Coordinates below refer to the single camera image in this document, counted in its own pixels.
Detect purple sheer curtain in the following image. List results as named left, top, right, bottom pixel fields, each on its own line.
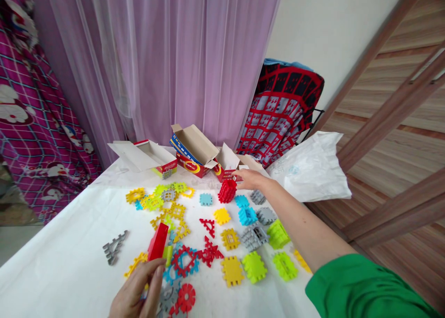
left=31, top=0, right=286, bottom=167

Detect red black patterned blanket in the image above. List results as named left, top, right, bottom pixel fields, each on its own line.
left=235, top=57, right=326, bottom=170

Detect small grey block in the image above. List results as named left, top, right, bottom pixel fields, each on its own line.
left=250, top=189, right=267, bottom=206

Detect yellow window block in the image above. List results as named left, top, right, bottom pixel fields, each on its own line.
left=220, top=229, right=241, bottom=252

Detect brown wooden door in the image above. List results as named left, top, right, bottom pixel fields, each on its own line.
left=305, top=0, right=445, bottom=313

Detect grey gear shaped block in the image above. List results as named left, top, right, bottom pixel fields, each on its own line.
left=156, top=285, right=182, bottom=318

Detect open red white cardboard box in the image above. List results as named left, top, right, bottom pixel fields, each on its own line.
left=107, top=139, right=178, bottom=180

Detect grey triangle block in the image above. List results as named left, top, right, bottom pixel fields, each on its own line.
left=102, top=230, right=129, bottom=266

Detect long red plastic block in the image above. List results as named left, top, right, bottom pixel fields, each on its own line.
left=147, top=222, right=170, bottom=263

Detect red gear shaped block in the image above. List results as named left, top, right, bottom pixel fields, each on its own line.
left=169, top=283, right=197, bottom=318

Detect red block tower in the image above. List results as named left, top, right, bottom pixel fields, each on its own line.
left=218, top=178, right=238, bottom=204

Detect open blue red cardboard box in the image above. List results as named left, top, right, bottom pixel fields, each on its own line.
left=169, top=124, right=220, bottom=178

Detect person's left thumb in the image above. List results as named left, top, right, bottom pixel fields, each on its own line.
left=145, top=264, right=166, bottom=318

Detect person's left hand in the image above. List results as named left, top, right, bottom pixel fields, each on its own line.
left=108, top=258, right=167, bottom=318

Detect yellow gear shaped block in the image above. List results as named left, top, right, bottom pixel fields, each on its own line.
left=125, top=188, right=146, bottom=205

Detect white plastic bag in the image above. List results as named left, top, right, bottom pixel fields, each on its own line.
left=269, top=131, right=353, bottom=204

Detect pink cartoon patterned cloth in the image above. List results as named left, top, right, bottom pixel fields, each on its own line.
left=0, top=0, right=105, bottom=225

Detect red toothed triangle block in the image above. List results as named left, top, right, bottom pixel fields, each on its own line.
left=197, top=235, right=224, bottom=261

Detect yellow triangle block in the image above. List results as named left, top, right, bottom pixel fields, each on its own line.
left=124, top=252, right=149, bottom=279

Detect person's left index finger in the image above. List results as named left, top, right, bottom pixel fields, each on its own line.
left=132, top=258, right=167, bottom=275

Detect pile of yellow green blocks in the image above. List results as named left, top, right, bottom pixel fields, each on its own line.
left=138, top=181, right=197, bottom=244

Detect grey window block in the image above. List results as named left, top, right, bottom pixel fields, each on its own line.
left=240, top=223, right=270, bottom=253

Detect green flat cube block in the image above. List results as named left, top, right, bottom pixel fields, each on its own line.
left=242, top=251, right=268, bottom=285

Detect yellow grey block in box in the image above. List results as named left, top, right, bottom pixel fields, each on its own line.
left=151, top=164, right=178, bottom=181

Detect yellow flat block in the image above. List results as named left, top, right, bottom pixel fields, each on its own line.
left=292, top=249, right=313, bottom=274

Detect person's right fingers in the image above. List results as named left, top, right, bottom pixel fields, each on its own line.
left=231, top=169, right=252, bottom=191

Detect small open red cardboard box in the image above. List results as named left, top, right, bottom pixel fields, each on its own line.
left=211, top=142, right=267, bottom=184

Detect person's right hand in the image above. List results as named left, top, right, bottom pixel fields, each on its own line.
left=231, top=169, right=279, bottom=194

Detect green window block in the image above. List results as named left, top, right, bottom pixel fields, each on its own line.
left=272, top=251, right=299, bottom=282

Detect blue cube block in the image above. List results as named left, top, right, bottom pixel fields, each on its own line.
left=238, top=206, right=258, bottom=227

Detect grey cube block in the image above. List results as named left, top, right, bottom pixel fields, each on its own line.
left=256, top=207, right=278, bottom=226

